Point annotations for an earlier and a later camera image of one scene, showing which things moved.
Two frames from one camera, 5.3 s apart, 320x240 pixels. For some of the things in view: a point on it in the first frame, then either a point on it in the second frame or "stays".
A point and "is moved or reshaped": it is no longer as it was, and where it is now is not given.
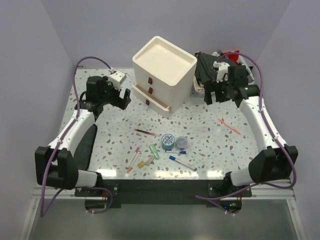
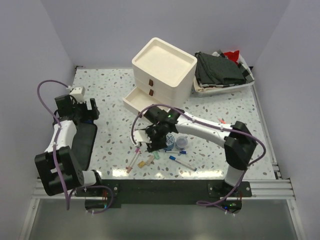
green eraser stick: x=153 y=148 stays
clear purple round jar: x=181 y=142 stays
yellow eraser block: x=141 y=164 stays
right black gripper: x=210 y=87 -> x=154 y=146
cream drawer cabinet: x=164 y=74 stays
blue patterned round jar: x=168 y=142 stays
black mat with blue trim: x=83 y=153 stays
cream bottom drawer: x=151 y=101 is moved or reshaped
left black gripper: x=123 y=102 -> x=92 y=114
